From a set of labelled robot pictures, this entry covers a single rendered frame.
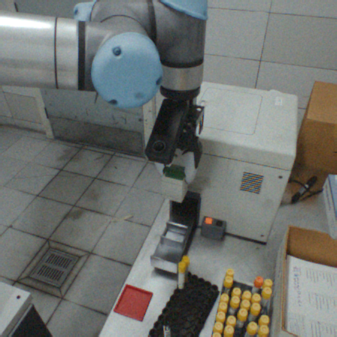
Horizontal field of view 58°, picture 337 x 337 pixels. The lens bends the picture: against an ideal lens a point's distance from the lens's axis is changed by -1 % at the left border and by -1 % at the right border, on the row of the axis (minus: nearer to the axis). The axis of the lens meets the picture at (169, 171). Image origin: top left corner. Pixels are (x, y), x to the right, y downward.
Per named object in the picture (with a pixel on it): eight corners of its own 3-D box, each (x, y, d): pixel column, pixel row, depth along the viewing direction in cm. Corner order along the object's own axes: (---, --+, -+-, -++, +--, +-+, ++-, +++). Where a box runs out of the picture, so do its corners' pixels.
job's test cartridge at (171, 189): (167, 186, 70) (167, 164, 66) (187, 190, 69) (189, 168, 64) (161, 197, 67) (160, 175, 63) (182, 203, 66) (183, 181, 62)
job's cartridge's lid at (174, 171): (167, 165, 66) (167, 162, 65) (189, 169, 65) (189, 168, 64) (161, 176, 63) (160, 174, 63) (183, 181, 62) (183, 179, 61)
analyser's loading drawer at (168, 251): (176, 206, 89) (176, 193, 86) (198, 212, 88) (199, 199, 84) (150, 265, 75) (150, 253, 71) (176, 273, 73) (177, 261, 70)
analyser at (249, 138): (194, 161, 109) (199, 80, 89) (274, 177, 102) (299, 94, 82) (165, 226, 86) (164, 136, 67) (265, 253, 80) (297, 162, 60)
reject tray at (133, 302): (125, 285, 73) (125, 283, 72) (153, 293, 71) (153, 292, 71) (113, 311, 68) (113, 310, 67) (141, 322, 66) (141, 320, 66)
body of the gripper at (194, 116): (204, 132, 64) (209, 76, 56) (192, 156, 58) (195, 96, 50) (169, 125, 66) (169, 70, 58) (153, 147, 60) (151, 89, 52)
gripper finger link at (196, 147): (205, 165, 61) (198, 126, 56) (203, 170, 60) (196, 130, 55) (183, 164, 63) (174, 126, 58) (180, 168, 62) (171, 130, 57)
